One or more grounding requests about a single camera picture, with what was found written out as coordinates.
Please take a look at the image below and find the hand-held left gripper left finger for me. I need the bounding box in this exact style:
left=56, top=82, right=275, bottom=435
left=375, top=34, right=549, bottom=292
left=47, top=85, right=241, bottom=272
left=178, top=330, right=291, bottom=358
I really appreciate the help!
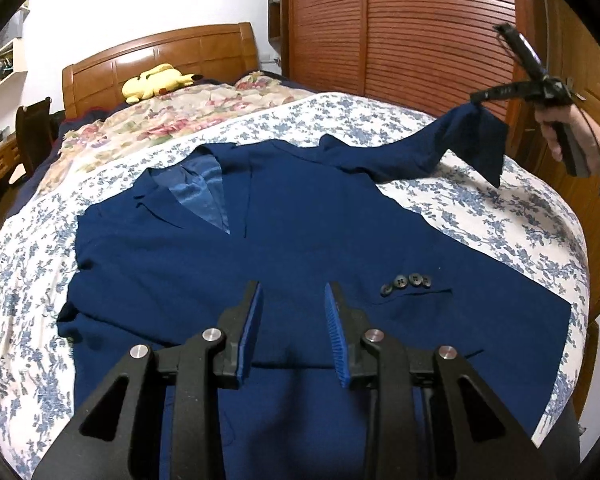
left=32, top=281, right=264, bottom=480

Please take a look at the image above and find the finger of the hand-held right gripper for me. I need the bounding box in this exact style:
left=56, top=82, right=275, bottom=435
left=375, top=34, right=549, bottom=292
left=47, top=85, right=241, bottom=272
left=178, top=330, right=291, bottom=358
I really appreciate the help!
left=470, top=83, right=530, bottom=107

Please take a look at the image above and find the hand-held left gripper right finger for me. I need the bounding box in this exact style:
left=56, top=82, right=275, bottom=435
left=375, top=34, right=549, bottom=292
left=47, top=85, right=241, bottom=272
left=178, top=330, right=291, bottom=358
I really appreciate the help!
left=324, top=281, right=563, bottom=480

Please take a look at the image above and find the navy blue suit jacket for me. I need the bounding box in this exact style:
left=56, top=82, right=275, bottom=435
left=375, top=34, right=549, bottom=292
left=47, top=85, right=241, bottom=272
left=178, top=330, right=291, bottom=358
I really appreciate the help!
left=57, top=105, right=573, bottom=480

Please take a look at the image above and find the person's right hand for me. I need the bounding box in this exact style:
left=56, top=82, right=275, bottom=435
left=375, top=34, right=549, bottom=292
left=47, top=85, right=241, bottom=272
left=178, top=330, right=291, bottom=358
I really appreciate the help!
left=534, top=105, right=600, bottom=172

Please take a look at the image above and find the wooden louvered wardrobe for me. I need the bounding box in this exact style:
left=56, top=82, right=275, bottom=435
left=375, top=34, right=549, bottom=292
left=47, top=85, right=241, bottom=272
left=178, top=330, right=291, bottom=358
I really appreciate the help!
left=286, top=0, right=600, bottom=311

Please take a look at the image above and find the blue floral bed sheet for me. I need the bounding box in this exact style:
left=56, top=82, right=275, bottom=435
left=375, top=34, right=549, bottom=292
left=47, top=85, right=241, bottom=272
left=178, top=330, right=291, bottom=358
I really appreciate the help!
left=0, top=91, right=591, bottom=480

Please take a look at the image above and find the pink floral quilt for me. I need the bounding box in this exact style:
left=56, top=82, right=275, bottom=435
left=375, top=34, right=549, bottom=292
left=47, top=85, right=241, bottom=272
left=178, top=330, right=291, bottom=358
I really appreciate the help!
left=37, top=71, right=326, bottom=196

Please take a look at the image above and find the wooden open shelf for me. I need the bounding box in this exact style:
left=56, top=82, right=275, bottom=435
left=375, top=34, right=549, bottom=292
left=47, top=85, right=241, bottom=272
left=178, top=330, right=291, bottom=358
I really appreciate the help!
left=267, top=0, right=291, bottom=61

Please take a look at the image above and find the yellow plush toy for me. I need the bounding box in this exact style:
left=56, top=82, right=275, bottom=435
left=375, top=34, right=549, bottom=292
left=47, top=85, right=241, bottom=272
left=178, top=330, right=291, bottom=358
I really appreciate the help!
left=122, top=63, right=203, bottom=106

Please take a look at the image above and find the wooden headboard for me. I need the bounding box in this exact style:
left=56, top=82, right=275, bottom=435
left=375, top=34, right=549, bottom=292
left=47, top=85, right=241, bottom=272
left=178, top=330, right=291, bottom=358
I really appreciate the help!
left=61, top=22, right=260, bottom=121

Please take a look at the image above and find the black chair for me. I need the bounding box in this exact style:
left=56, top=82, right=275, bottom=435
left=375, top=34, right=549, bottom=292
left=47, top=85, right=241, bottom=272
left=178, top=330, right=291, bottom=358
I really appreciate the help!
left=10, top=99, right=66, bottom=186

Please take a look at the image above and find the white wall shelf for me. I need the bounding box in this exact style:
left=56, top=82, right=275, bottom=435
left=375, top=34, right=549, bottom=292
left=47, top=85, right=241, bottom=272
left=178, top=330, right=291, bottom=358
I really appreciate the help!
left=0, top=7, right=31, bottom=106

